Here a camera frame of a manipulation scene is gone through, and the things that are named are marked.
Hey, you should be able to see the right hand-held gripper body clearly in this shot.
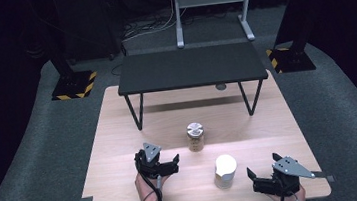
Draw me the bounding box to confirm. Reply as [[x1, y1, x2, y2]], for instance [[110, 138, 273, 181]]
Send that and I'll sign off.
[[249, 153, 318, 201]]

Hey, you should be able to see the person's left hand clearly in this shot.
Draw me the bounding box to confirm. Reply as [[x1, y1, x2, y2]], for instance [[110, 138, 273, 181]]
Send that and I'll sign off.
[[133, 169, 175, 201]]

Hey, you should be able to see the white lidded container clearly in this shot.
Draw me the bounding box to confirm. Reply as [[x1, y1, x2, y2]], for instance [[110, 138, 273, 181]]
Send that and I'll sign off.
[[211, 153, 240, 191]]

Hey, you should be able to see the glass jar with silver lid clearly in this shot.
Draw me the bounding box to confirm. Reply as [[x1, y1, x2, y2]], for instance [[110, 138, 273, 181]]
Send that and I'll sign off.
[[185, 121, 207, 154]]

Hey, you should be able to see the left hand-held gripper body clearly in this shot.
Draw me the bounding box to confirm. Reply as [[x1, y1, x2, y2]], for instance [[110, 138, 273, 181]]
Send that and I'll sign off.
[[132, 139, 176, 181]]

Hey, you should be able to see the white floor cable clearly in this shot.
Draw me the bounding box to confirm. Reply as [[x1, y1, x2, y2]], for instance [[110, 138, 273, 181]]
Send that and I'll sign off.
[[118, 0, 191, 43]]

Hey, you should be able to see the black floor cable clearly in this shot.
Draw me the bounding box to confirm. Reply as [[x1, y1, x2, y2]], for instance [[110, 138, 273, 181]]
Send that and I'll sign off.
[[109, 63, 126, 77]]

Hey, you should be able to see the black stand with striped base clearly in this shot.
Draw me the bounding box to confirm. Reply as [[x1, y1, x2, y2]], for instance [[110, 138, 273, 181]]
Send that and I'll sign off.
[[45, 38, 101, 103], [260, 0, 318, 76]]

